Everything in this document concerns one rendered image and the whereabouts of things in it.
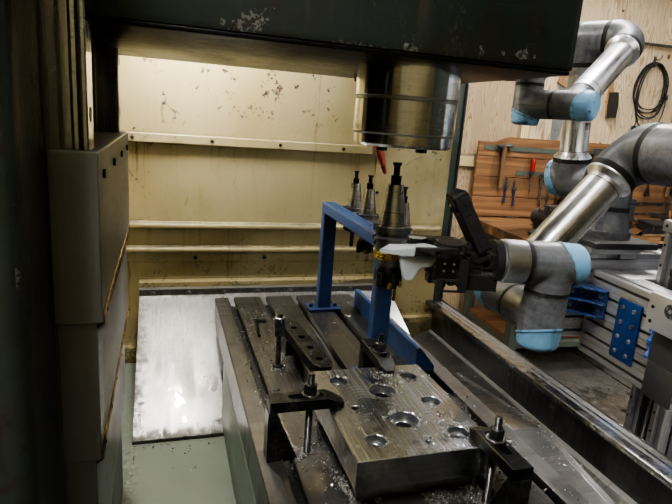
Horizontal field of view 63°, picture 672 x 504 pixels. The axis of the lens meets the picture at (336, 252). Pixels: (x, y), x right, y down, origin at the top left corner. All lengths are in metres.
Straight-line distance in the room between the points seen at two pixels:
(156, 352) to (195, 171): 0.58
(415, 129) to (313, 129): 1.09
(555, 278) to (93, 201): 0.72
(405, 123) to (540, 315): 0.41
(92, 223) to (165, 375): 1.13
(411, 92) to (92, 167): 0.45
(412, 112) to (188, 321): 1.21
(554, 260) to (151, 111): 1.28
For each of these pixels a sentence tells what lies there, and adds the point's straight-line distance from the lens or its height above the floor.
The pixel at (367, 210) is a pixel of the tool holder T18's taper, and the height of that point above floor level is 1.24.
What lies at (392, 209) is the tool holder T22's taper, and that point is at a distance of 0.89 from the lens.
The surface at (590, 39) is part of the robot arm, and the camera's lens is 1.88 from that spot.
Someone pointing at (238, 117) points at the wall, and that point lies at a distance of 1.84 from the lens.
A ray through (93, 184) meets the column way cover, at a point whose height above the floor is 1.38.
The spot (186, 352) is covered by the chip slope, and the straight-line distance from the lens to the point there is 1.74.
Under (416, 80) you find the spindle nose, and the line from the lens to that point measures 0.82.
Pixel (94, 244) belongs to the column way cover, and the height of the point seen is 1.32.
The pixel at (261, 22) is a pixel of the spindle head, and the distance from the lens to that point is 0.71.
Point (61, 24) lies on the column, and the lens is 0.62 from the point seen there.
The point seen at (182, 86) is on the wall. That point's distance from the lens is 1.82.
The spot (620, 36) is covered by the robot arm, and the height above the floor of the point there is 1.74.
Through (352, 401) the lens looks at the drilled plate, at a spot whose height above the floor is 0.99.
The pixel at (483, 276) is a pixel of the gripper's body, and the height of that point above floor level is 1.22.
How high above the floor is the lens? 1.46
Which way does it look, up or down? 14 degrees down
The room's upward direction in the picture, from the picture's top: 4 degrees clockwise
